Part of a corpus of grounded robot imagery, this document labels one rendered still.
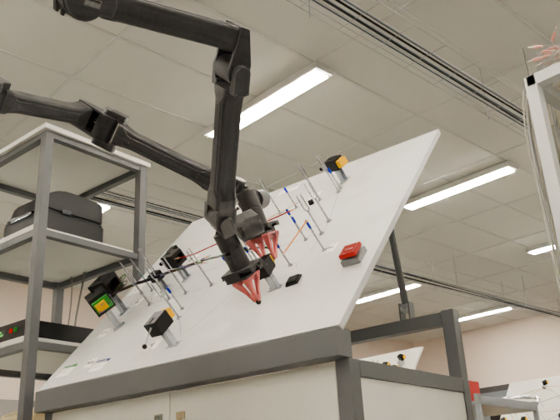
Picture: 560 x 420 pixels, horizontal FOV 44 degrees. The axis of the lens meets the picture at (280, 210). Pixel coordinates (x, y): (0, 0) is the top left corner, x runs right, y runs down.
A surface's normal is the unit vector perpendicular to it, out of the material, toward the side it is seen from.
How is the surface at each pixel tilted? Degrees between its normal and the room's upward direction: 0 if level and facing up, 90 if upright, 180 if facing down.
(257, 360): 90
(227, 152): 135
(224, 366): 90
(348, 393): 90
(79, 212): 90
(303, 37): 180
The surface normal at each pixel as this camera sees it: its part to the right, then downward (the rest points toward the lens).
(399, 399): 0.77, -0.27
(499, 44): 0.05, 0.93
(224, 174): 0.48, 0.43
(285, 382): -0.64, -0.25
